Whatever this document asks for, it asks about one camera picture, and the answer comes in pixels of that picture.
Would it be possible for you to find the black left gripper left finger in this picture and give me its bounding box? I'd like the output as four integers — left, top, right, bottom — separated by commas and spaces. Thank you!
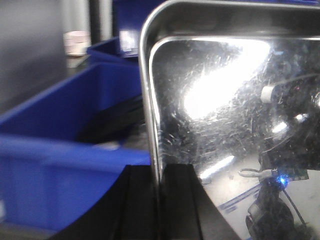
50, 165, 158, 240

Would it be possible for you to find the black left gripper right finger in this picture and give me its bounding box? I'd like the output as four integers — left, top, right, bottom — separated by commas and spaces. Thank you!
160, 164, 239, 240

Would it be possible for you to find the blue bin left foreground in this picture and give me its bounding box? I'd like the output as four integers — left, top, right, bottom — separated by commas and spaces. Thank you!
0, 63, 150, 231

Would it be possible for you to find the silver metal tray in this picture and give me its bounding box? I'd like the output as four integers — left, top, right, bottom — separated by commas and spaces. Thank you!
139, 0, 320, 240

